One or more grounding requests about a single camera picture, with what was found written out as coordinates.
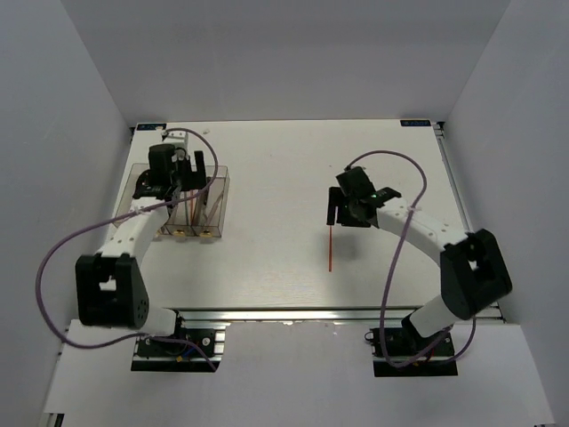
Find orange chopstick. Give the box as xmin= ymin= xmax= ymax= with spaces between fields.
xmin=188 ymin=190 xmax=195 ymax=226
xmin=328 ymin=225 xmax=333 ymax=272

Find silver fork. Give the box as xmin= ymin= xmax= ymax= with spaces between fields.
xmin=204 ymin=193 xmax=224 ymax=228

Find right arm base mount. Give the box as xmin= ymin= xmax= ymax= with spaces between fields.
xmin=364 ymin=327 xmax=458 ymax=378

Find blue label corner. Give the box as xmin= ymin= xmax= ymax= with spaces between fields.
xmin=136 ymin=123 xmax=166 ymax=132
xmin=400 ymin=119 xmax=432 ymax=127

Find aluminium table frame rail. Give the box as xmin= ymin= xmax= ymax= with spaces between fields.
xmin=79 ymin=120 xmax=506 ymax=328

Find blue label left corner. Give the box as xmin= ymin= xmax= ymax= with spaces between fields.
xmin=136 ymin=123 xmax=166 ymax=132

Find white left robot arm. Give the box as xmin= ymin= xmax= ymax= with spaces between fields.
xmin=75 ymin=143 xmax=208 ymax=355

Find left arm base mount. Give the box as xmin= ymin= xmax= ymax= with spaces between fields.
xmin=131 ymin=321 xmax=228 ymax=374

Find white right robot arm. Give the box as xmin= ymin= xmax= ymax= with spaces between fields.
xmin=327 ymin=166 xmax=513 ymax=355

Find clear container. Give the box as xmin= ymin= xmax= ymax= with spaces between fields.
xmin=114 ymin=163 xmax=149 ymax=217
xmin=160 ymin=198 xmax=199 ymax=238
xmin=189 ymin=165 xmax=230 ymax=238

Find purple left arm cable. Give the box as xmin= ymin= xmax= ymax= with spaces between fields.
xmin=36 ymin=128 xmax=220 ymax=371

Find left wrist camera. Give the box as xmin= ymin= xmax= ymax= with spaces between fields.
xmin=161 ymin=131 xmax=188 ymax=155

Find blue label right corner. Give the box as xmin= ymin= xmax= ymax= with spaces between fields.
xmin=400 ymin=119 xmax=432 ymax=127

